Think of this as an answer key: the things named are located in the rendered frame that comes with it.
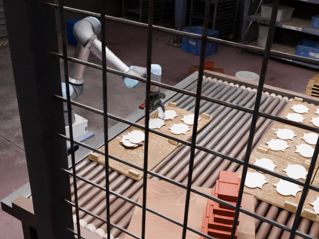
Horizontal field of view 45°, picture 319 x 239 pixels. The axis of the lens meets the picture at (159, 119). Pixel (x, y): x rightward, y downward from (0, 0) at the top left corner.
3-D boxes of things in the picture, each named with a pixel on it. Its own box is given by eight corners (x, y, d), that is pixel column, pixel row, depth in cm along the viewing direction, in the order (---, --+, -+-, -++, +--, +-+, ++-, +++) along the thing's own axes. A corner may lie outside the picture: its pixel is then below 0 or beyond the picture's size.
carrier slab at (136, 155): (88, 158, 214) (87, 156, 213) (131, 129, 244) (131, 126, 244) (139, 181, 198) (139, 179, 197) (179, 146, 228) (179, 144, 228)
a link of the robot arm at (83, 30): (73, 19, 205) (141, 80, 212) (81, 15, 215) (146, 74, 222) (62, 34, 211) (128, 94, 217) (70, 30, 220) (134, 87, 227)
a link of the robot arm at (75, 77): (56, 97, 241) (76, 16, 216) (66, 89, 254) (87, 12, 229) (73, 105, 241) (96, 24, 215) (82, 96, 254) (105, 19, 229)
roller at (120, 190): (71, 232, 171) (70, 224, 169) (234, 88, 319) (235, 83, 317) (79, 237, 169) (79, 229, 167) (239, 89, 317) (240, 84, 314)
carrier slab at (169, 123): (133, 128, 245) (133, 126, 244) (167, 105, 275) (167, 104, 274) (179, 147, 228) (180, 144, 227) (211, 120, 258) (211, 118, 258)
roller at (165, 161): (79, 237, 169) (79, 229, 167) (239, 89, 317) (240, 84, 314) (89, 242, 167) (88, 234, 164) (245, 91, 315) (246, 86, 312)
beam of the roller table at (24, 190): (1, 210, 184) (-1, 200, 181) (195, 77, 342) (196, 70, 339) (14, 217, 181) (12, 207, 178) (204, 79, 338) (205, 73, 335)
